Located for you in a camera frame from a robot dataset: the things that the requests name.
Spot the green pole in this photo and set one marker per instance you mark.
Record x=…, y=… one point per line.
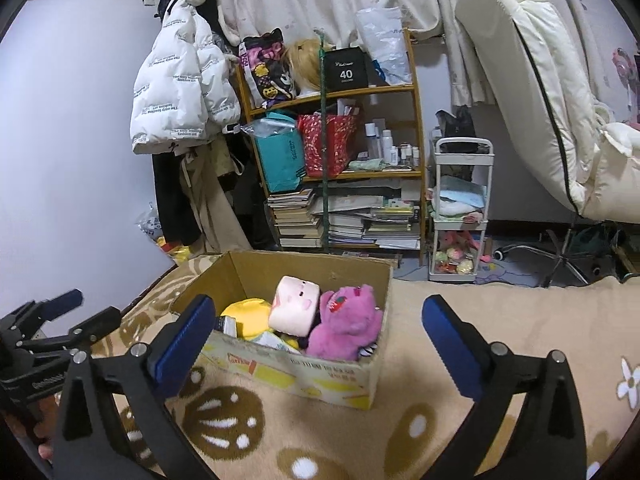
x=325, y=185

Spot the black box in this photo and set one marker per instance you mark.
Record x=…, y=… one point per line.
x=345, y=67

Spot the wooden shelf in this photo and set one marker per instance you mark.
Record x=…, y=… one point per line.
x=350, y=92

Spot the person's left hand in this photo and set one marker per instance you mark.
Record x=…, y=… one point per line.
x=44, y=442

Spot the black hanging clothing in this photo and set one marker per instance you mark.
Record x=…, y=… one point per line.
x=172, y=200

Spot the stack of books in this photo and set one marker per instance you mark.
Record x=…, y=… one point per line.
x=300, y=220

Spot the pink swirl roll toy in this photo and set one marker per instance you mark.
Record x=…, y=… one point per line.
x=292, y=310

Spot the teal shopping bag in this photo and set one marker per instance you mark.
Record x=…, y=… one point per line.
x=280, y=155

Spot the white trolley cart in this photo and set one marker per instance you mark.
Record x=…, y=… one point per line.
x=440, y=210

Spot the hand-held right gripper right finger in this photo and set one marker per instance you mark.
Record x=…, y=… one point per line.
x=450, y=345

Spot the yellow plush toy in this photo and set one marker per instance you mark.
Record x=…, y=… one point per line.
x=250, y=315

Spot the crinkled plastic bag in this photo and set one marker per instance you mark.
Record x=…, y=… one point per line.
x=155, y=230

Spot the white plastic bag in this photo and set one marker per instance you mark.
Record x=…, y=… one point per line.
x=385, y=45

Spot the cream office chair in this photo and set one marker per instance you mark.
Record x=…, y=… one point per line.
x=540, y=85

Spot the dark green bag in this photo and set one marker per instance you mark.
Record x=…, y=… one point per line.
x=595, y=240

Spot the cluster of white bottles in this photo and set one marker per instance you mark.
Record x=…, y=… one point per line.
x=385, y=145

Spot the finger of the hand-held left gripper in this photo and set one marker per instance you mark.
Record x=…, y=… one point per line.
x=97, y=325
x=65, y=302

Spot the office chair base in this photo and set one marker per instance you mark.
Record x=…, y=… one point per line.
x=565, y=260

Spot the pale green cloth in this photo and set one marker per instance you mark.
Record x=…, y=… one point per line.
x=365, y=164

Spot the white puffer jacket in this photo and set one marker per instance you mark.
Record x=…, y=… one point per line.
x=175, y=85

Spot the pink plush toy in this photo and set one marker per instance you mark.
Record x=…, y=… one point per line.
x=345, y=325

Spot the printed cardboard box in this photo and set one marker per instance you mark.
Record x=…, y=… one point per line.
x=300, y=380

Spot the patterned black pink bag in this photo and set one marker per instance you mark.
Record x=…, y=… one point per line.
x=265, y=70

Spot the folded towels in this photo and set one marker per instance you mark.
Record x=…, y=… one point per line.
x=457, y=200

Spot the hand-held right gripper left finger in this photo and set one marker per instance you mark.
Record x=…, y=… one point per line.
x=185, y=345

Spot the pink printed cloth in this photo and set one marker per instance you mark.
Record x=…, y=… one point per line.
x=625, y=75

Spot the beige hanging coat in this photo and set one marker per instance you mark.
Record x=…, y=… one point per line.
x=215, y=210

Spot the pile of colourful small toys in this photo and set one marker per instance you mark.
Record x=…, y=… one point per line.
x=455, y=257

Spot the blonde wig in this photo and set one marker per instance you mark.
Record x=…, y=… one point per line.
x=305, y=67

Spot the red gift bag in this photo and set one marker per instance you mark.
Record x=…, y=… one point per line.
x=340, y=145

